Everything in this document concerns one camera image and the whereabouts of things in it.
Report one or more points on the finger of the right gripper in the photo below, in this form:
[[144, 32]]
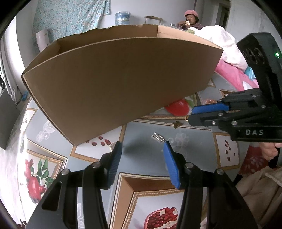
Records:
[[213, 119]]

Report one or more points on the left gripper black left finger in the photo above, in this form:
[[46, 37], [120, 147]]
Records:
[[58, 207]]

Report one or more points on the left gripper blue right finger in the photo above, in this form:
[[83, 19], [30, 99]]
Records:
[[226, 207]]

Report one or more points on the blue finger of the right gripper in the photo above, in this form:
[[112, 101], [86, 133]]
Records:
[[211, 107]]

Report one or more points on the person's right hand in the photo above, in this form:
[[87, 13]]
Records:
[[269, 150]]

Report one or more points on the white pillow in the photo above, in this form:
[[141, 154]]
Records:
[[220, 37]]

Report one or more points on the small silver pendant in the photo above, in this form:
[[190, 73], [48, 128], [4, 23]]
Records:
[[158, 137]]

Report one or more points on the person in pink helmet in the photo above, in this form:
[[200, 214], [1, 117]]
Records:
[[191, 20]]

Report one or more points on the fruit-pattern bed sheet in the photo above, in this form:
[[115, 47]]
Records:
[[45, 152]]

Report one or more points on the dark grey cabinet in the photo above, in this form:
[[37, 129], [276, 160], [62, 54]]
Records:
[[8, 116]]

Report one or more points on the wooden chair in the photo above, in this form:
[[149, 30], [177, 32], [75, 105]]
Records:
[[153, 19]]

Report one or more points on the brown cardboard box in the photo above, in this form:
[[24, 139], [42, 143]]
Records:
[[91, 83]]

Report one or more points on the blue water jug on dispenser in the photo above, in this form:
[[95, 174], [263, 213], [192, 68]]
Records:
[[122, 18]]

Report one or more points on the rolled pink mat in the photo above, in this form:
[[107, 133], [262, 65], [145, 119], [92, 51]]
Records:
[[42, 39]]

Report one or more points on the teal floral wall cloth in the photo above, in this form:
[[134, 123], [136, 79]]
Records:
[[65, 18]]

